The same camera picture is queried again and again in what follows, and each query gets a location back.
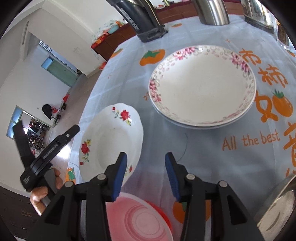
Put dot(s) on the red floor item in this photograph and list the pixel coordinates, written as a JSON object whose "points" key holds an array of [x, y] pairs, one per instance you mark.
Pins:
{"points": [[66, 97]]}

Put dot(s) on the stainless steel bowl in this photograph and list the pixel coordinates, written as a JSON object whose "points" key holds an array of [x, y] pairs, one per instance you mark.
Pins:
{"points": [[275, 208]]}

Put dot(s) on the stainless steel carafe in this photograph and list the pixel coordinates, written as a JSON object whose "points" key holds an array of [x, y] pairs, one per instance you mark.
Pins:
{"points": [[212, 11]]}

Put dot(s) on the black vacuum flask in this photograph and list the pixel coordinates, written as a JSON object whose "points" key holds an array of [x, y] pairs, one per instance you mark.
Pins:
{"points": [[138, 20]]}

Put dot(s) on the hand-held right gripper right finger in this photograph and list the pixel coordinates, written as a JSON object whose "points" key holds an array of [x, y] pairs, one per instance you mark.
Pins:
{"points": [[171, 177]]}

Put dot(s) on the teal basin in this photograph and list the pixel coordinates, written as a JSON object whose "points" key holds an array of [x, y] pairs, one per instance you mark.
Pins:
{"points": [[114, 29]]}

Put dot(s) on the white plate with red flowers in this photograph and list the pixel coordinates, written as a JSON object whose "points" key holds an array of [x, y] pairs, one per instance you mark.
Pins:
{"points": [[111, 139]]}

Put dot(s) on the pink plastic bowl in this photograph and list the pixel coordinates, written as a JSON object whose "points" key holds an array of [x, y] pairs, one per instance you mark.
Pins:
{"points": [[138, 220]]}

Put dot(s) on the light blue persimmon tablecloth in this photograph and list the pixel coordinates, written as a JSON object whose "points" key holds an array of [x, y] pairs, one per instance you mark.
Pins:
{"points": [[208, 150]]}

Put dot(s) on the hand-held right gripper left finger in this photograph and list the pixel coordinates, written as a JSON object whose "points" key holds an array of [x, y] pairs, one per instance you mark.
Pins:
{"points": [[121, 176]]}

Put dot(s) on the glass tea bottle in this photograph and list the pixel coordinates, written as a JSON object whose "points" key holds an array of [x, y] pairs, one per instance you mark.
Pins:
{"points": [[283, 34]]}

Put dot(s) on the floral food cover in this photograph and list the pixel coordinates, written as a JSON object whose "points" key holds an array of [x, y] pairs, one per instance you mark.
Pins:
{"points": [[104, 29]]}

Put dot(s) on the white plate with pink flowers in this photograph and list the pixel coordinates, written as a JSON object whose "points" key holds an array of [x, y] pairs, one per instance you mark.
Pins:
{"points": [[201, 85]]}

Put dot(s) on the black thread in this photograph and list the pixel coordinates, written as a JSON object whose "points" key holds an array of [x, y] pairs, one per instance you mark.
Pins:
{"points": [[185, 148]]}

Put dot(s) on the orange cardboard box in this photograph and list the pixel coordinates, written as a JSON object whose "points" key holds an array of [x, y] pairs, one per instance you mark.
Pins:
{"points": [[99, 41]]}

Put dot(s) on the stainless steel electric kettle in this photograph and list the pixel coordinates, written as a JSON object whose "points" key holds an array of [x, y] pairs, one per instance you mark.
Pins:
{"points": [[256, 16]]}

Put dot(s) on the person's left hand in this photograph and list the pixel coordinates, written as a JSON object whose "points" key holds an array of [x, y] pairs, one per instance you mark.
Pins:
{"points": [[38, 198]]}

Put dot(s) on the cream plate with dark rim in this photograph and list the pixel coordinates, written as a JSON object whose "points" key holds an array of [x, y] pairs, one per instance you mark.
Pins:
{"points": [[163, 214]]}

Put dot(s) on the green door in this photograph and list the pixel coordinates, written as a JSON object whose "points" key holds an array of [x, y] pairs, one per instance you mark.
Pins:
{"points": [[61, 73]]}

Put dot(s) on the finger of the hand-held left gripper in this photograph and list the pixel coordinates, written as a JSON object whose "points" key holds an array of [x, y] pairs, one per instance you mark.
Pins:
{"points": [[22, 139], [67, 135]]}

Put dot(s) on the white plate with blue rim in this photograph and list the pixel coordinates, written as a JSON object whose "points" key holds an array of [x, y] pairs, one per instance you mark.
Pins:
{"points": [[208, 125]]}

